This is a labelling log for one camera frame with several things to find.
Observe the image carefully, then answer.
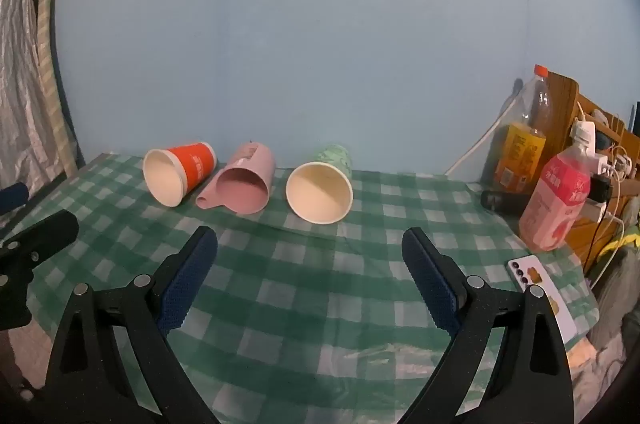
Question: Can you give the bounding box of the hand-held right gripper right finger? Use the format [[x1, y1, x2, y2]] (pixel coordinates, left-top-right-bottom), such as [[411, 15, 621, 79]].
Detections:
[[400, 226, 576, 424]]

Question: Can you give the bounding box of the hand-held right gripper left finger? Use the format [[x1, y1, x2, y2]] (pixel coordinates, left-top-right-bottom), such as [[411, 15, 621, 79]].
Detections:
[[44, 225, 221, 424]]

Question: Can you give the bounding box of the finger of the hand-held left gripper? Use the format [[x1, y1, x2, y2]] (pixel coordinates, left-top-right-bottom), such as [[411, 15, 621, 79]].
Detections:
[[0, 183, 30, 215], [0, 210, 80, 331]]

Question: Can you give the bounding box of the pink plastic cup with handle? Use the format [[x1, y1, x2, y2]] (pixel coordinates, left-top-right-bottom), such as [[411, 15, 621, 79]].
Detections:
[[196, 142, 276, 216]]

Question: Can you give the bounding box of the orange paper cup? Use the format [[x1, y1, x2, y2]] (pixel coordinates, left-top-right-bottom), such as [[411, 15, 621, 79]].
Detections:
[[142, 142, 217, 208]]

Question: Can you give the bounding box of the green paper cup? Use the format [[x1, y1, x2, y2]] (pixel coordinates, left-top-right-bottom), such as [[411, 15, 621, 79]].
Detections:
[[285, 144, 354, 225]]

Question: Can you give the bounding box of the white smartphone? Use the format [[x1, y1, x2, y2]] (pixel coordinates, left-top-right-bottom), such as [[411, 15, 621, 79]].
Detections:
[[507, 255, 578, 345]]

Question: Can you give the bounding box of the black cylinder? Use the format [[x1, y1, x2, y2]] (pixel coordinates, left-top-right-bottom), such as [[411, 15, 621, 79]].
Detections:
[[481, 190, 532, 216]]

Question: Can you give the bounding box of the silver curtain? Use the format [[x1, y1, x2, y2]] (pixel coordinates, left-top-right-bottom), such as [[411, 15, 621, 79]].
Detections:
[[0, 0, 83, 185]]

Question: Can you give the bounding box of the green checkered tablecloth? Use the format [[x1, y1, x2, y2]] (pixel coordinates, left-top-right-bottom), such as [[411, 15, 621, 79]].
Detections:
[[0, 152, 601, 424]]

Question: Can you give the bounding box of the pink drink bottle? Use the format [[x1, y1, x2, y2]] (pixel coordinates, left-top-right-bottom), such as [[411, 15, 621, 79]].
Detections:
[[518, 124, 597, 252]]

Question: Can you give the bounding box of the large orange drink bottle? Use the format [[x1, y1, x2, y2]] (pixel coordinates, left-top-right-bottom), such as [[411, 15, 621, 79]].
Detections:
[[492, 65, 553, 196]]

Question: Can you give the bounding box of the grey bedding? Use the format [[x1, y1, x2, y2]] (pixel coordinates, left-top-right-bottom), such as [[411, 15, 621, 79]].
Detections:
[[570, 224, 640, 397]]

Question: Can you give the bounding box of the black power adapter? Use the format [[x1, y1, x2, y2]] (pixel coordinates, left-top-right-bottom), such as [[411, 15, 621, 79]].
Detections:
[[590, 175, 614, 206]]

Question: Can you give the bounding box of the white charger plug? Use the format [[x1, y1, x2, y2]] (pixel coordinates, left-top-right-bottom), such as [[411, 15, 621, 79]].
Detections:
[[571, 119, 612, 177]]

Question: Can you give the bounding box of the wooden rack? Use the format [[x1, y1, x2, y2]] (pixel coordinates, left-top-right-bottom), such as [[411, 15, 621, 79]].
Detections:
[[545, 71, 640, 275]]

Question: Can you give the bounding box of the white wall cable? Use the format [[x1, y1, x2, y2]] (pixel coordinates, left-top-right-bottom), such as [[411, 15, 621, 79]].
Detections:
[[444, 95, 521, 176]]

